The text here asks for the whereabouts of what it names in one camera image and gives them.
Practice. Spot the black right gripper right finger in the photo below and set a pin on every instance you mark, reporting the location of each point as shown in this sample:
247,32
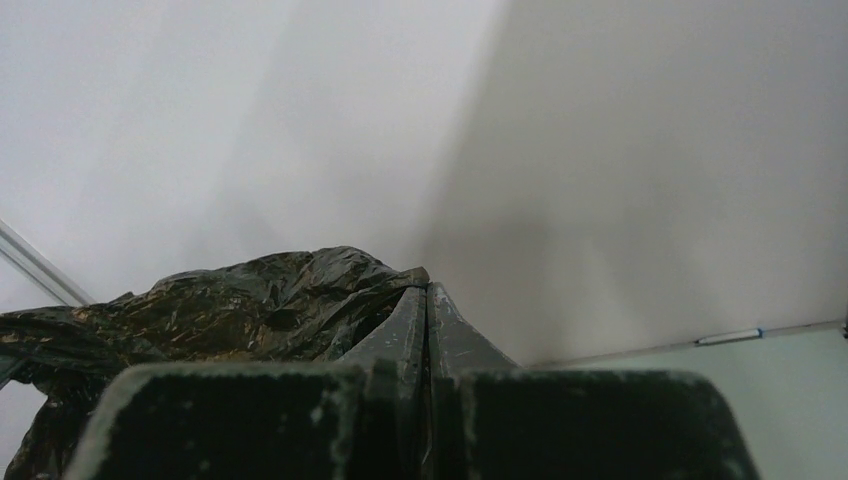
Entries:
492,419

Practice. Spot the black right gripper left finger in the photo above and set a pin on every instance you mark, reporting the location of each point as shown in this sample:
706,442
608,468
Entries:
357,417

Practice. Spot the black trash bag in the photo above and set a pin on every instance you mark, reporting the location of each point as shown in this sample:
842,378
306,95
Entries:
311,306

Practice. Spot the left aluminium frame post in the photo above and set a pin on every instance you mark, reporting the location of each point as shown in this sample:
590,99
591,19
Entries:
38,269

